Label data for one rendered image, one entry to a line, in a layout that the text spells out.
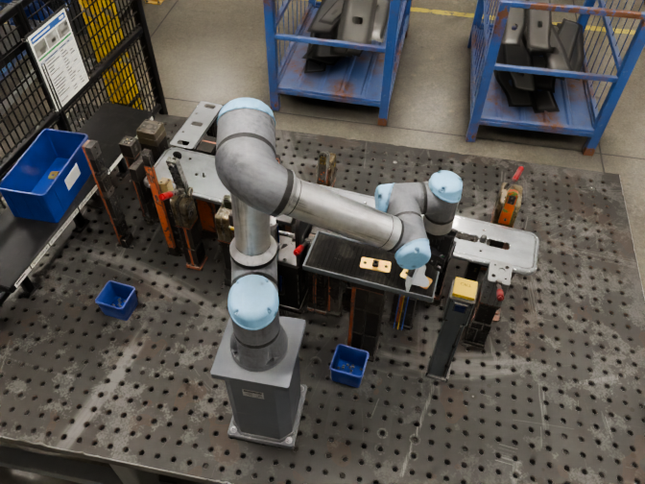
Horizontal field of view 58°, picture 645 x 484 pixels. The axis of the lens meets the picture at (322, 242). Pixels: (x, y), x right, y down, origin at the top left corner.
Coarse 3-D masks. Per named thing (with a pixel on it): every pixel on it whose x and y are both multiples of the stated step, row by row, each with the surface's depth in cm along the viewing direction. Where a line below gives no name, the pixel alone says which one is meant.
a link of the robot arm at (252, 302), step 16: (256, 272) 141; (240, 288) 136; (256, 288) 136; (272, 288) 136; (240, 304) 134; (256, 304) 134; (272, 304) 134; (240, 320) 134; (256, 320) 133; (272, 320) 136; (240, 336) 140; (256, 336) 138; (272, 336) 141
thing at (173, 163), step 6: (174, 156) 185; (180, 156) 185; (168, 162) 183; (174, 162) 182; (168, 168) 182; (174, 168) 184; (180, 168) 186; (174, 174) 187; (180, 174) 187; (174, 180) 190; (180, 180) 189; (180, 186) 192; (186, 186) 193; (186, 192) 194
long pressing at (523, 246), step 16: (160, 160) 214; (192, 160) 214; (208, 160) 214; (160, 176) 209; (192, 176) 209; (208, 176) 209; (208, 192) 204; (224, 192) 204; (336, 192) 204; (352, 192) 205; (464, 224) 195; (480, 224) 195; (496, 224) 196; (464, 240) 190; (496, 240) 191; (512, 240) 190; (528, 240) 191; (464, 256) 185; (480, 256) 186; (496, 256) 186; (512, 256) 186; (528, 256) 186; (528, 272) 182
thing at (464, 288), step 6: (456, 282) 159; (462, 282) 159; (468, 282) 159; (474, 282) 159; (456, 288) 158; (462, 288) 158; (468, 288) 158; (474, 288) 158; (456, 294) 157; (462, 294) 157; (468, 294) 157; (474, 294) 157
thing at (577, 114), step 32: (480, 0) 422; (512, 0) 308; (544, 0) 381; (480, 32) 396; (512, 32) 361; (544, 32) 356; (576, 32) 390; (608, 32) 363; (640, 32) 306; (480, 64) 408; (512, 64) 383; (544, 64) 388; (576, 64) 374; (480, 96) 352; (512, 96) 375; (544, 96) 379; (576, 96) 385; (608, 96) 340; (512, 128) 364; (544, 128) 361; (576, 128) 358
